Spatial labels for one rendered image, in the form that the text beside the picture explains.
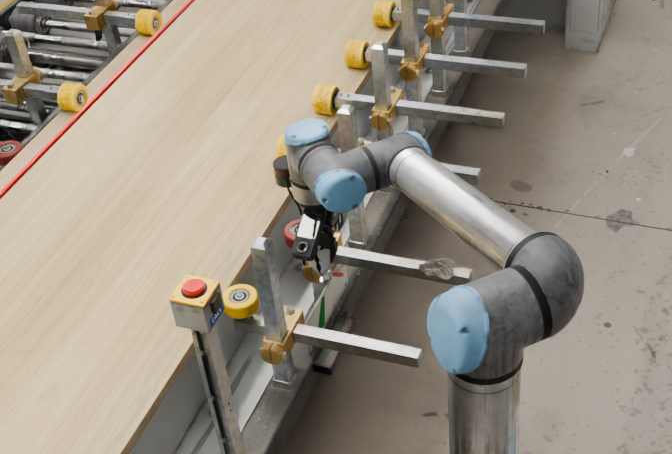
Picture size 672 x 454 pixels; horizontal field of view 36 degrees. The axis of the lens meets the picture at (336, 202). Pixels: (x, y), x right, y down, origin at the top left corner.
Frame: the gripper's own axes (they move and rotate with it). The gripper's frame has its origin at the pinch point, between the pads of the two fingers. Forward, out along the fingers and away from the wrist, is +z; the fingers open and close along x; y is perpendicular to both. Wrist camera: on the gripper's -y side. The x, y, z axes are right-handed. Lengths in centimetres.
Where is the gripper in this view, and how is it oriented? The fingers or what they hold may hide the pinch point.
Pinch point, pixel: (320, 272)
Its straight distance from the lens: 225.1
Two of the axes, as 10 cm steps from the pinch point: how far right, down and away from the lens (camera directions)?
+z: 0.9, 7.8, 6.2
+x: -9.3, -1.5, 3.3
